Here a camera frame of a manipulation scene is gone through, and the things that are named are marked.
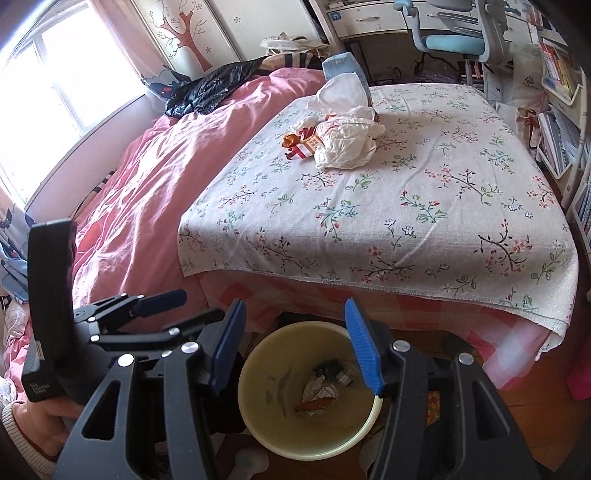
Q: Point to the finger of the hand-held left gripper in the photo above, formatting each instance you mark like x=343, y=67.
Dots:
x=161, y=301
x=196, y=324

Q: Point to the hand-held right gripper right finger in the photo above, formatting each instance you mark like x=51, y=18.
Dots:
x=364, y=346

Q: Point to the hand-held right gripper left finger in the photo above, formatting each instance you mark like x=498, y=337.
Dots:
x=227, y=344

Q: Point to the cream plastic bin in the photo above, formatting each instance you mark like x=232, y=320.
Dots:
x=272, y=415

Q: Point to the white plastic bag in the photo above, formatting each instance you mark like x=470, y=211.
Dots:
x=346, y=143

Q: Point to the red and white wrapper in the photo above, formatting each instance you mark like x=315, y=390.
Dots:
x=305, y=145

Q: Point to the person's left forearm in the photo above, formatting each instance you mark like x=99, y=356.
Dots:
x=18, y=450

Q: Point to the person's left hand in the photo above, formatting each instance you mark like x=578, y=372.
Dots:
x=46, y=422

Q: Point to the small black scrap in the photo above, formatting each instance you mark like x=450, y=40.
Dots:
x=330, y=369

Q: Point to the crumpled paper scrap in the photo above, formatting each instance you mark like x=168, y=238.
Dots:
x=317, y=387

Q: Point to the orange stick wrapper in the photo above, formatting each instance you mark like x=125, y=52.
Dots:
x=314, y=405

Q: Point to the pink duvet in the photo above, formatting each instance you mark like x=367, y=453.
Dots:
x=161, y=184

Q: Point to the grey window ledge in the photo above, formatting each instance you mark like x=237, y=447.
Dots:
x=92, y=152

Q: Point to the floral white cloth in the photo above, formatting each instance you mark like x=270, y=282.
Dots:
x=415, y=184

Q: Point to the orange snack wrapper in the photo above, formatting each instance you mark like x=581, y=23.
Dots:
x=291, y=140

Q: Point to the pink bag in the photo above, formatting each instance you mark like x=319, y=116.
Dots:
x=581, y=374

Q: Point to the black puffer jacket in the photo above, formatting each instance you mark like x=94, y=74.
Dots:
x=207, y=87

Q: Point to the window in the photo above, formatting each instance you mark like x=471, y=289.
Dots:
x=69, y=69

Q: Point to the white wardrobe with tree print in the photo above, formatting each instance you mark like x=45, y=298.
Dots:
x=194, y=32

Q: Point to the pink curtain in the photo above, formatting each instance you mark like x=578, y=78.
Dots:
x=124, y=32

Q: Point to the beige tote bag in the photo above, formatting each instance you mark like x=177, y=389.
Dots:
x=528, y=124

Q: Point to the striped pillow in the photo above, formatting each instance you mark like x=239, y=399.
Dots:
x=295, y=60

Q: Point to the blue drink carton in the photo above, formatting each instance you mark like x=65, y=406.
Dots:
x=341, y=64

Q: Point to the white shopping bag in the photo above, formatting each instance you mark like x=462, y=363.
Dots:
x=526, y=78

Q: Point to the grey and blue office chair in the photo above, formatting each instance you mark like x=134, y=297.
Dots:
x=457, y=41

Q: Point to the white book cart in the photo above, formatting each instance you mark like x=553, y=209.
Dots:
x=561, y=92

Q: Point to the white desk with drawers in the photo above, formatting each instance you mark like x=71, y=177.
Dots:
x=369, y=21

